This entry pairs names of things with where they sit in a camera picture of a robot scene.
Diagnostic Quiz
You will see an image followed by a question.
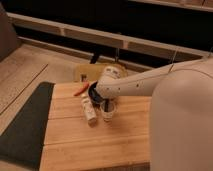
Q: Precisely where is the black eraser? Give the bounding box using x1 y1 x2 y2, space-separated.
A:
104 103 109 112

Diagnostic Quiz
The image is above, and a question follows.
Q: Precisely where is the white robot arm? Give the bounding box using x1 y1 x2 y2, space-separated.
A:
96 57 213 171

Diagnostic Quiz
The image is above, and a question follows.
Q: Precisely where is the black frying pan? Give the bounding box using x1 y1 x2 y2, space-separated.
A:
88 82 104 105

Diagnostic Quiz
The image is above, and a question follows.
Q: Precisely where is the small white bottle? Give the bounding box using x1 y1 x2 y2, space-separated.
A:
81 93 97 126

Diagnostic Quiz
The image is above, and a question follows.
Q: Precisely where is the red chili pepper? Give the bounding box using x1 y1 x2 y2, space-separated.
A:
74 82 89 96

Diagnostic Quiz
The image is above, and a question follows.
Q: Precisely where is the yellow cushioned stool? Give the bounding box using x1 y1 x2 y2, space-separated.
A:
74 63 128 82

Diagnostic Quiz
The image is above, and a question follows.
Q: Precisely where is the dark green floor mat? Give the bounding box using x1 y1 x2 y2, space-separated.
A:
0 82 54 169

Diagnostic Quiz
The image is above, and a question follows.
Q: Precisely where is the wooden shelf rail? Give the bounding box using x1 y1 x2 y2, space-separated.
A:
7 12 213 61

